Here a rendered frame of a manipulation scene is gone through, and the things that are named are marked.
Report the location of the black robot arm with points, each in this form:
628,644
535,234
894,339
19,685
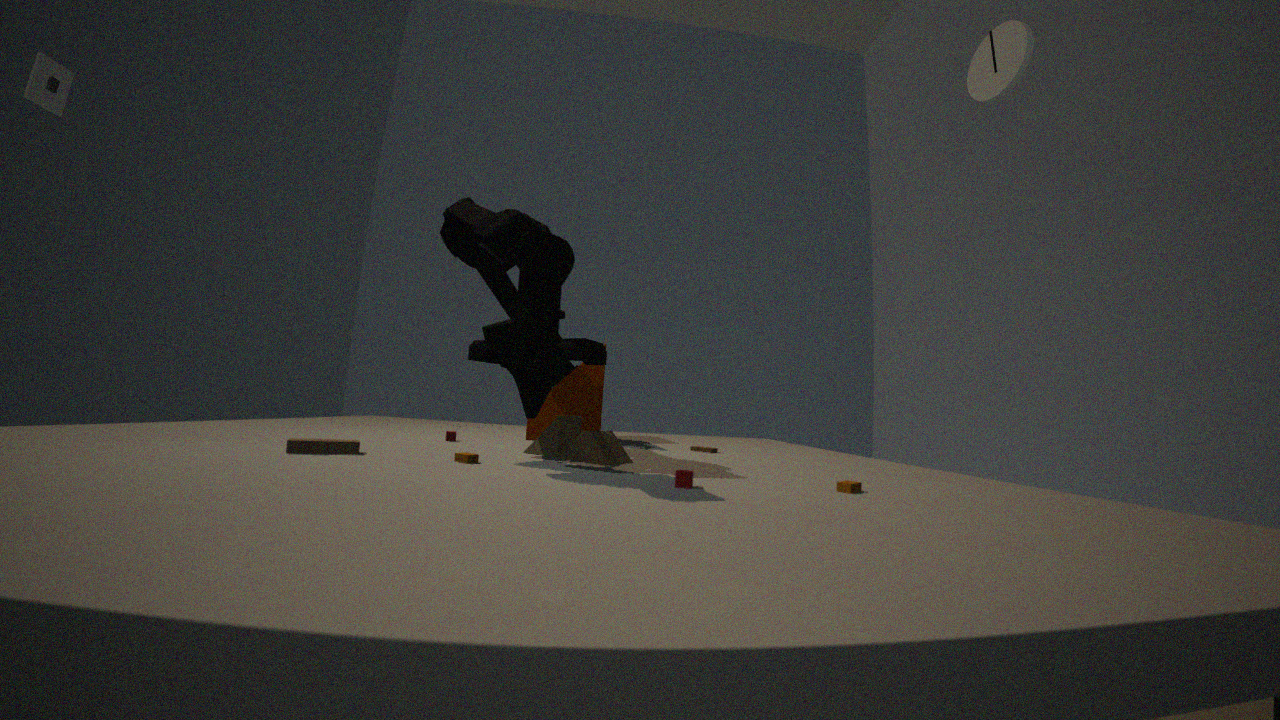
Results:
493,243

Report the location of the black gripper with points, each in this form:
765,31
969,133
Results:
535,380

